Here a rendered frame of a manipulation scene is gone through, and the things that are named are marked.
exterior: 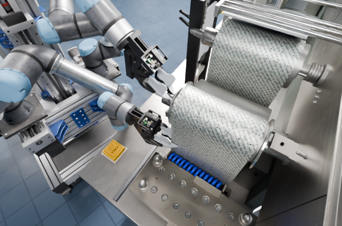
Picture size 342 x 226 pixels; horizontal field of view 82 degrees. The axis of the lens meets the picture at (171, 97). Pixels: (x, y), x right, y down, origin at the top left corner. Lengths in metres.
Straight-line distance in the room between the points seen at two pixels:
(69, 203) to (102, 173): 1.04
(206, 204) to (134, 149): 0.40
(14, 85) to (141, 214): 0.62
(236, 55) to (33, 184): 1.92
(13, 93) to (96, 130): 1.14
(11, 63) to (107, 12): 0.40
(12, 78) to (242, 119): 0.70
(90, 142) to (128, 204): 1.05
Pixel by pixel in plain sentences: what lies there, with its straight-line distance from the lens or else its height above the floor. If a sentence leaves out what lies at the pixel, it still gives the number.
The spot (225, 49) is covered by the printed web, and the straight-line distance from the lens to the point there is 0.65.
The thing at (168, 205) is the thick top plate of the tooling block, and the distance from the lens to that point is 0.72.
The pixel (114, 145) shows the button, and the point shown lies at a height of 0.92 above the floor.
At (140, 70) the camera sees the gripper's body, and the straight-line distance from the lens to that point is 0.57.
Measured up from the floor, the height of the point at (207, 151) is 1.18.
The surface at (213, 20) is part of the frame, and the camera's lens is 0.90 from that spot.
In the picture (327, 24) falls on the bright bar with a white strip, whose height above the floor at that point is 1.45.
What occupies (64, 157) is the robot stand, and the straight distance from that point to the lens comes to 1.86.
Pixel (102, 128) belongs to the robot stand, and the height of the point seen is 0.21.
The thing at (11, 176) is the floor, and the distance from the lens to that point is 2.28.
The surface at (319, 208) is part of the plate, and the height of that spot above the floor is 1.43.
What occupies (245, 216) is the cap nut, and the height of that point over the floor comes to 1.07.
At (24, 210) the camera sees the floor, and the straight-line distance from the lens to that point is 2.10.
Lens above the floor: 1.74
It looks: 51 degrees down
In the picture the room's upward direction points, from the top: straight up
